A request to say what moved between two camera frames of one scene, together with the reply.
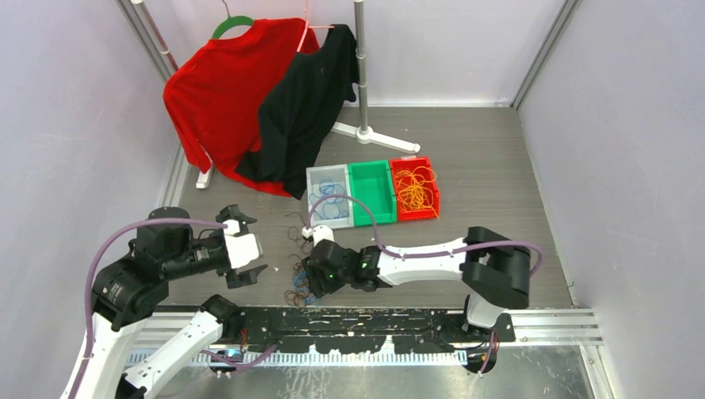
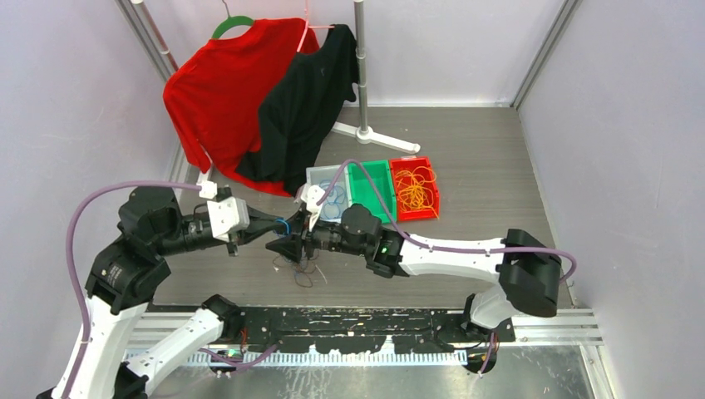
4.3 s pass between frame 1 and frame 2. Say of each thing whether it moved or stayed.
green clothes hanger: stayed
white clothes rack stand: stayed
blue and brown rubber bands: moved
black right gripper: moved
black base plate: stayed
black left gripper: moved
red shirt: stayed
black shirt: stayed
